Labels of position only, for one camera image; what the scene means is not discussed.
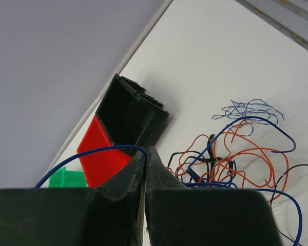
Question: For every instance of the aluminium rail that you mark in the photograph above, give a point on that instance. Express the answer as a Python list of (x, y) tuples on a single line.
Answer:
[(289, 17), (137, 43)]

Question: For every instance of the aluminium back rail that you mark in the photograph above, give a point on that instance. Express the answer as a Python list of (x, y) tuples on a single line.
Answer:
[(137, 43)]

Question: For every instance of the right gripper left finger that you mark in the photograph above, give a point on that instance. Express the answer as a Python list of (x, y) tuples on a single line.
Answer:
[(122, 204)]

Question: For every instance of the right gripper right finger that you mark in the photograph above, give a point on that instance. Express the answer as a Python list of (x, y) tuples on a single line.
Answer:
[(164, 203)]

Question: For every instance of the black plastic bin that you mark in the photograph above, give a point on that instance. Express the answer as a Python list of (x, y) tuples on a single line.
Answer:
[(129, 116)]

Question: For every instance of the green plastic bin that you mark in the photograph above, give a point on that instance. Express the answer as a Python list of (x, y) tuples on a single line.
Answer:
[(63, 178)]

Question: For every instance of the red plastic bin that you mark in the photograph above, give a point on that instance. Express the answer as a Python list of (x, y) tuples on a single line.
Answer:
[(101, 166)]

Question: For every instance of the aluminium front rail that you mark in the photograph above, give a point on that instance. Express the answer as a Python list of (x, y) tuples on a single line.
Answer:
[(289, 17)]

